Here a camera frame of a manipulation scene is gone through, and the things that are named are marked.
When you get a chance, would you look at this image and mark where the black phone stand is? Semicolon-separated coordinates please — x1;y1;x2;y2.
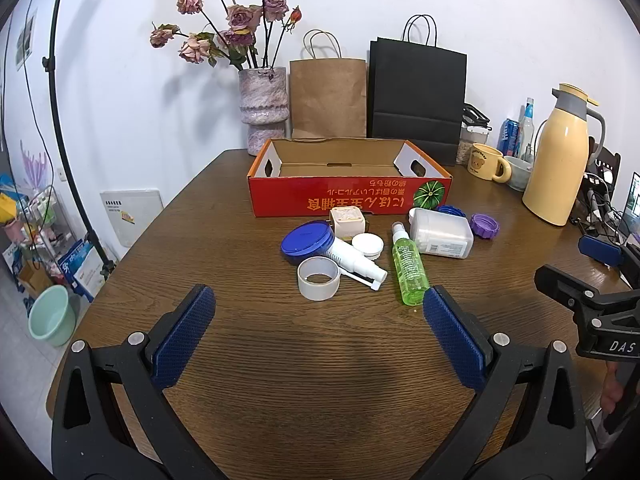
582;147;621;211

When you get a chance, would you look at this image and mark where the beige cube box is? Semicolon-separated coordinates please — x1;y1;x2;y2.
329;208;366;240

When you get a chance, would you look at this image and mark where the translucent white plastic container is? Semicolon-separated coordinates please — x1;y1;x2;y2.
409;207;475;260

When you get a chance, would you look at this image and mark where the laptop screen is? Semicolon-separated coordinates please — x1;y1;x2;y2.
620;172;640;241

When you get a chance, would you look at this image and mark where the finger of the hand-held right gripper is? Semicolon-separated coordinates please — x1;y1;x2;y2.
534;264;640;326
577;234;640;286

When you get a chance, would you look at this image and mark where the small wall picture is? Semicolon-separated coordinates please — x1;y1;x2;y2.
15;10;38;71

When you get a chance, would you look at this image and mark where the green spray bottle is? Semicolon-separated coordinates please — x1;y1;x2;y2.
391;221;432;307

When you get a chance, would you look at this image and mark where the pink mottled ceramic vase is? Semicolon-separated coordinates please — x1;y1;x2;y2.
238;66;290;157

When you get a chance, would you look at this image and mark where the yellow bear mug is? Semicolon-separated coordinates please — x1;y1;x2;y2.
467;143;513;183

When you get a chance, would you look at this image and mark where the brown paper bag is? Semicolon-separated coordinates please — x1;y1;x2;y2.
289;30;368;139

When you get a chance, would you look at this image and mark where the purple scalloped lid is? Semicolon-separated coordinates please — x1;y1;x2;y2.
470;213;501;240

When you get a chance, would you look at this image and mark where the blue and white box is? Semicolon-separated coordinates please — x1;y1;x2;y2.
57;240;106;303

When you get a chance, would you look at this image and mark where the white leaning panel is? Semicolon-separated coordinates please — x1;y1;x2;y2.
100;189;165;248

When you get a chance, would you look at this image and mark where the mint green bucket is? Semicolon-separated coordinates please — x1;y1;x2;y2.
28;286;78;347

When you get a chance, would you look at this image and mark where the white spray bottle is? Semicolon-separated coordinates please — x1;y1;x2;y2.
325;237;388;292

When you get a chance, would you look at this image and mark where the cream thermos jug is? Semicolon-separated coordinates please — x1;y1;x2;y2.
522;82;607;227

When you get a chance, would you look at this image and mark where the tangle of cables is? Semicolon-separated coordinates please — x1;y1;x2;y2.
570;175;631;241

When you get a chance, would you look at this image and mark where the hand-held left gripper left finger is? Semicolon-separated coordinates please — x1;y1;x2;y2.
51;284;226;480

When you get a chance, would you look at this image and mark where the grey ceramic cup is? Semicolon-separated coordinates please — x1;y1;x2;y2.
504;155;535;192

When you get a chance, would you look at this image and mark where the dried pink roses bouquet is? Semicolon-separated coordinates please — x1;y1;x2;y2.
150;0;303;71

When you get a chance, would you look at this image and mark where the small cardboard box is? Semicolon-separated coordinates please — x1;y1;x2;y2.
17;260;51;296

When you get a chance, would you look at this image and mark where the black paper bag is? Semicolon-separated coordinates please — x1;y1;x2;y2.
367;14;468;167

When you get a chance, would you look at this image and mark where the blue drink can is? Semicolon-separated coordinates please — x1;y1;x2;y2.
497;118;523;157

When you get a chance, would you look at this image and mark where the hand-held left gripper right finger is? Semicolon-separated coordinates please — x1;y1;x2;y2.
420;285;588;480

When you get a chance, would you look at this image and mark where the blue round lid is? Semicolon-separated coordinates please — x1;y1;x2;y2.
281;221;335;266

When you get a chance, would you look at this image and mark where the wire shelf rack with items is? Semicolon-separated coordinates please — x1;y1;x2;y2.
0;185;66;286

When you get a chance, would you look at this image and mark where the clear bottle with blue cap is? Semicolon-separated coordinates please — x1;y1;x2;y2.
517;97;536;161

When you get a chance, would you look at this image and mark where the person's right hand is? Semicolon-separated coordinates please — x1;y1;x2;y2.
600;362;622;413

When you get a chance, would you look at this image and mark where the glass jar with clip lid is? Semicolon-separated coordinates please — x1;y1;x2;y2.
456;102;492;165

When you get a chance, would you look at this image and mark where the red cardboard box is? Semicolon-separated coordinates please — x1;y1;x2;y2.
247;137;453;218

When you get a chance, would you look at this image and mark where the black light stand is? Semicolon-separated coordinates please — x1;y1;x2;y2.
42;0;118;281

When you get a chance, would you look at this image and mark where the white ribbed cap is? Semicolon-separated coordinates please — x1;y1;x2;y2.
351;233;385;260

